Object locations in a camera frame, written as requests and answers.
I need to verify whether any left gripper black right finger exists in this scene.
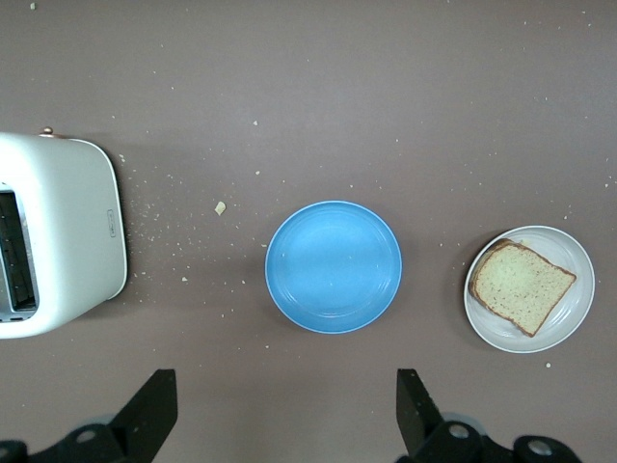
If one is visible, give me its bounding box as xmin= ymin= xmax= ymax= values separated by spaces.
xmin=396 ymin=368 xmax=587 ymax=463

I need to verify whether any white toaster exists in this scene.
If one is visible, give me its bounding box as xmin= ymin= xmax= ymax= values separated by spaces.
xmin=0 ymin=126 xmax=129 ymax=340

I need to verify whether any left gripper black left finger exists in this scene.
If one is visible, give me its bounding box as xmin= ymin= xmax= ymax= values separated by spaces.
xmin=0 ymin=368 xmax=179 ymax=463

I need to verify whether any blue plate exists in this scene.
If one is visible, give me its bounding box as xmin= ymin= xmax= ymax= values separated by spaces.
xmin=264 ymin=200 xmax=404 ymax=336

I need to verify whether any light bread slice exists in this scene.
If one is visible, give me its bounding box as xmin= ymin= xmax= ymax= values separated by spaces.
xmin=468 ymin=237 xmax=578 ymax=339

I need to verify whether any beige plate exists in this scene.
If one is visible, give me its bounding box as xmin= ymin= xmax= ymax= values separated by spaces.
xmin=463 ymin=225 xmax=597 ymax=355

